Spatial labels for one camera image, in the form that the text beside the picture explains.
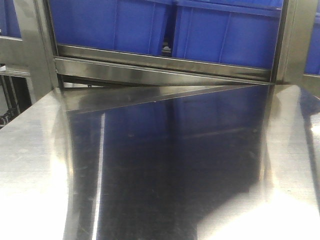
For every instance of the large blue plastic bin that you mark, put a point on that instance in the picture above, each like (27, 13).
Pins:
(136, 26)

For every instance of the stainless steel shelf rack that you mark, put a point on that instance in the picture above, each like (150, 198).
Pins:
(37, 57)

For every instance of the blue bin far left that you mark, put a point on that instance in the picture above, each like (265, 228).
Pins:
(9, 26)

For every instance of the blue bin far right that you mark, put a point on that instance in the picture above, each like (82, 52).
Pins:
(313, 57)

